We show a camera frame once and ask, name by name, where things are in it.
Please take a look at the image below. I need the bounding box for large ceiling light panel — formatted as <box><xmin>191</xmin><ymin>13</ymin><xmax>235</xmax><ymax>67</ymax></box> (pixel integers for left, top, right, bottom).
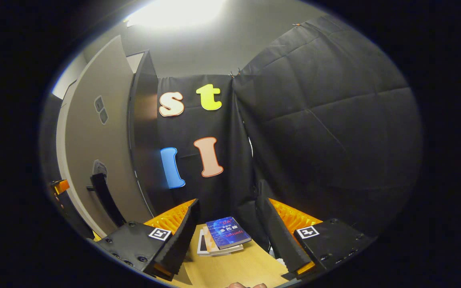
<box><xmin>124</xmin><ymin>0</ymin><xmax>227</xmax><ymax>28</ymax></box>

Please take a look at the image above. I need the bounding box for black door handle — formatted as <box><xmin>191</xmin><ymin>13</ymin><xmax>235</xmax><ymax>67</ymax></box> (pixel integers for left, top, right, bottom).
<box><xmin>86</xmin><ymin>173</ymin><xmax>128</xmax><ymax>228</ymax></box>

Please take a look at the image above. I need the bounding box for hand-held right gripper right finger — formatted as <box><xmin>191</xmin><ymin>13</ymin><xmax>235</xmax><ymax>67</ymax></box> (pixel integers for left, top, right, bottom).
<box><xmin>261</xmin><ymin>196</ymin><xmax>377</xmax><ymax>280</ymax></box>

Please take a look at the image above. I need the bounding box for blue book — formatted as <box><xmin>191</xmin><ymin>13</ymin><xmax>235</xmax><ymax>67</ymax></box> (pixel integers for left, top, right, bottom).
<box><xmin>206</xmin><ymin>216</ymin><xmax>252</xmax><ymax>250</ymax></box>

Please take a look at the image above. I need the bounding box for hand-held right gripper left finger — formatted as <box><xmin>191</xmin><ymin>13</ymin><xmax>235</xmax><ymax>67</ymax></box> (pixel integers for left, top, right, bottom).
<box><xmin>94</xmin><ymin>199</ymin><xmax>201</xmax><ymax>280</ymax></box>

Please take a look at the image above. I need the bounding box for black backdrop cloth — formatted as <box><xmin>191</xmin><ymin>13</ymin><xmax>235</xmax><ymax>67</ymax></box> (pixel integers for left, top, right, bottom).
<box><xmin>156</xmin><ymin>16</ymin><xmax>423</xmax><ymax>248</ymax></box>

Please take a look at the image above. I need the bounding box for beige double-door shoe cabinet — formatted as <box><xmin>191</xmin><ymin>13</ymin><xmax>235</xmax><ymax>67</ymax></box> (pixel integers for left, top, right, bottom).
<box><xmin>126</xmin><ymin>50</ymin><xmax>163</xmax><ymax>218</ymax></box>

